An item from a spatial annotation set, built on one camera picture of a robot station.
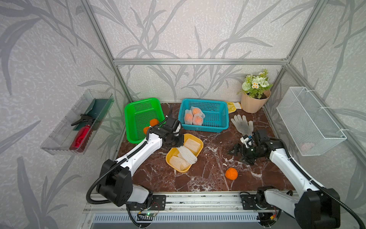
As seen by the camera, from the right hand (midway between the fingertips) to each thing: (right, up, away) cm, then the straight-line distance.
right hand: (233, 155), depth 80 cm
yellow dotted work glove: (+11, +30, +38) cm, 50 cm away
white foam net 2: (-23, +3, +13) cm, 27 cm away
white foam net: (-31, -5, +1) cm, 31 cm away
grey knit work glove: (+15, +15, +25) cm, 33 cm away
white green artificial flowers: (+16, +41, +8) cm, 45 cm away
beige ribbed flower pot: (+21, +30, +25) cm, 45 cm away
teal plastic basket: (-4, +21, +32) cm, 38 cm away
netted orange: (-19, +26, +28) cm, 43 cm away
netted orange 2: (-1, -10, -2) cm, 10 cm away
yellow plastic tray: (-36, 0, +7) cm, 37 cm away
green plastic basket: (-66, +23, +32) cm, 77 cm away
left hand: (-28, +6, +3) cm, 29 cm away
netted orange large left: (-26, +21, +23) cm, 41 cm away
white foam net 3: (-26, +1, -3) cm, 26 cm away
